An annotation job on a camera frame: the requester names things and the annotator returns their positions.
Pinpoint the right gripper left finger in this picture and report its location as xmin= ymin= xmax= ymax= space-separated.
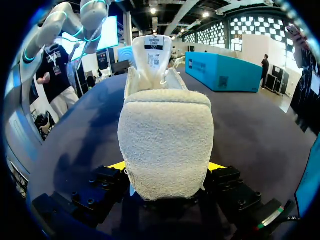
xmin=31 ymin=161 xmax=131 ymax=229

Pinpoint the teal box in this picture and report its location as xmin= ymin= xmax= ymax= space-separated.
xmin=184 ymin=51 xmax=264 ymax=93

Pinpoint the person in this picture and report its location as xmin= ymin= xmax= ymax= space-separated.
xmin=286 ymin=23 xmax=320 ymax=137
xmin=35 ymin=42 xmax=81 ymax=121
xmin=260 ymin=53 xmax=271 ymax=90

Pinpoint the white fleece shoe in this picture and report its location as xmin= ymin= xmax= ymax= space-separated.
xmin=117 ymin=34 xmax=215 ymax=202

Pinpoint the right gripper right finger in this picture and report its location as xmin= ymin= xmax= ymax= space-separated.
xmin=199 ymin=161 xmax=285 ymax=227

